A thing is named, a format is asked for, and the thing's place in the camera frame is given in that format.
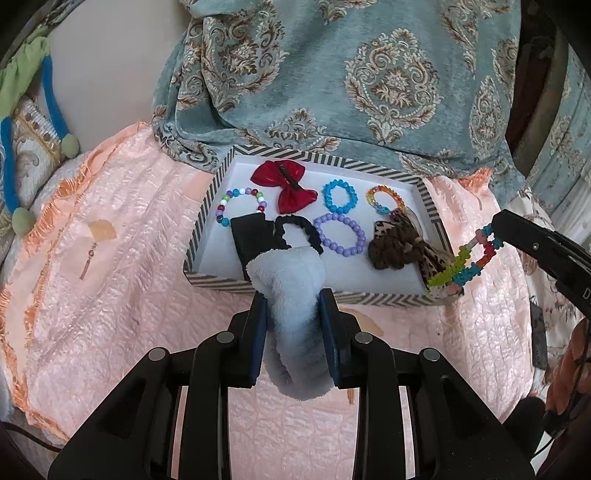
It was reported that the black fabric headband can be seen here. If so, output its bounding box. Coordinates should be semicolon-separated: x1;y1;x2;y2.
230;213;273;282

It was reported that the blue cord with green pompoms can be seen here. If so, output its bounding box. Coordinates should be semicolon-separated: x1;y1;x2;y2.
0;37;81;236

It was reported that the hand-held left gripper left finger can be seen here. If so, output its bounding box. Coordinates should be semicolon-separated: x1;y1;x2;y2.
48;292;269;480

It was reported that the white gold embroidered cushion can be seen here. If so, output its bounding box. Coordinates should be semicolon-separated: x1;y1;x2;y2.
0;97;70;217

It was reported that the teal damask blanket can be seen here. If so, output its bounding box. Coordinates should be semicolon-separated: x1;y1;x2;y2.
151;0;527;204

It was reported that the dark wooden furniture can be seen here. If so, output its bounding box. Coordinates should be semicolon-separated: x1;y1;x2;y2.
505;0;591;178

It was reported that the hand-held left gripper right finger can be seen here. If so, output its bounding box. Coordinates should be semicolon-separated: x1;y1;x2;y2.
318;287;536;480

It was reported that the rainbow bead bracelet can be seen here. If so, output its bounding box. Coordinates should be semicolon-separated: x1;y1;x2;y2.
366;185;403;215

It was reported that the flower bead bracelet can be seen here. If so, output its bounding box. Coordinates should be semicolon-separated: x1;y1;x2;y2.
427;222;504;296

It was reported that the purple bead bracelet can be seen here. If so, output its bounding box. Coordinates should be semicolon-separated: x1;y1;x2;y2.
313;212;367;257

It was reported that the teal damask curtain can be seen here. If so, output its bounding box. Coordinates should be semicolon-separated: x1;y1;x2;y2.
526;44;591;227

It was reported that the black cable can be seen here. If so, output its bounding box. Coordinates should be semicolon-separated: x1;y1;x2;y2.
0;421;61;452

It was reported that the black scrunchie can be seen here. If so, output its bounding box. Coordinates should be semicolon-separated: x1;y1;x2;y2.
272;216;325;256

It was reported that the floral bed sheet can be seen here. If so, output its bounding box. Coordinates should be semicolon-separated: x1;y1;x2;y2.
503;191;591;398

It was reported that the black device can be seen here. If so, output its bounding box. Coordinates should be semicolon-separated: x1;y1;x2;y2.
505;397;548;457

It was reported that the blue bead bracelet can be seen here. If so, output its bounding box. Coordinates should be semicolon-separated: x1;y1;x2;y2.
322;181;360;213

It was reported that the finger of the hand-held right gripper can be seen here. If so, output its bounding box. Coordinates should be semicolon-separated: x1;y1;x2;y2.
492;210;561;273

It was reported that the leopard print hair bow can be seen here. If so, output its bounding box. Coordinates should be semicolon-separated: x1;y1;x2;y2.
373;209;455;289

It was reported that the red hair bow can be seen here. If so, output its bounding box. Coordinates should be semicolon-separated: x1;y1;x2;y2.
250;160;319;215

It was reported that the striped tray with white inside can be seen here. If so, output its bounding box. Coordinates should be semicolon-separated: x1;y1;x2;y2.
184;144;462;308

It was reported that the pink quilted bedspread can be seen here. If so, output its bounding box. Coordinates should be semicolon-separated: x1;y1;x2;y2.
0;122;546;480

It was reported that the black flat rectangular object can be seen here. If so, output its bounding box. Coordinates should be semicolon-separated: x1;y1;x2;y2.
529;302;549;370

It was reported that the multicolour round bead bracelet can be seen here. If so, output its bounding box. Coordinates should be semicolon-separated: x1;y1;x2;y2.
215;186;269;228

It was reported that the white fluffy headband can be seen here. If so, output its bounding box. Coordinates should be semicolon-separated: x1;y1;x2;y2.
246;247;334;401

